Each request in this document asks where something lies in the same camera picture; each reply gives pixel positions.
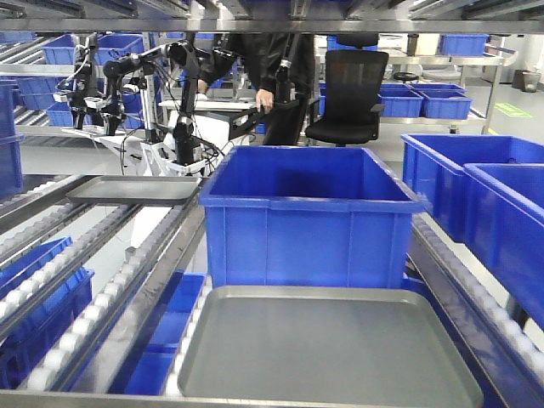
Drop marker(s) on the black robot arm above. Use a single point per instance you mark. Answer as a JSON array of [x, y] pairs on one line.
[[181, 53]]

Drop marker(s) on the blue bin right far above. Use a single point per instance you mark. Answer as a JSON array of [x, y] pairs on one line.
[[433, 168]]

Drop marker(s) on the grey metal tray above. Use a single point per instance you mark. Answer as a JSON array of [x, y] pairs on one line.
[[136, 190], [345, 346]]

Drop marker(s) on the grey metal tray far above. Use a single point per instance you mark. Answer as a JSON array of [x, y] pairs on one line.
[[136, 190]]

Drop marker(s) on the blue bin on rollers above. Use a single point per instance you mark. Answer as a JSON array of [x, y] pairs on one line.
[[307, 216]]

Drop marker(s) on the blue bin right near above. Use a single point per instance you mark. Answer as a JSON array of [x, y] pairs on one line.
[[504, 228]]

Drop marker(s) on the black office chair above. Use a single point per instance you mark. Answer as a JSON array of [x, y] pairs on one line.
[[353, 80]]

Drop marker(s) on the grey metal tray front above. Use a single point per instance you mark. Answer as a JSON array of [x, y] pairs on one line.
[[345, 346]]

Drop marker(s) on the person in black jacket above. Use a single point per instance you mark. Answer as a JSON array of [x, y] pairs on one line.
[[262, 54]]

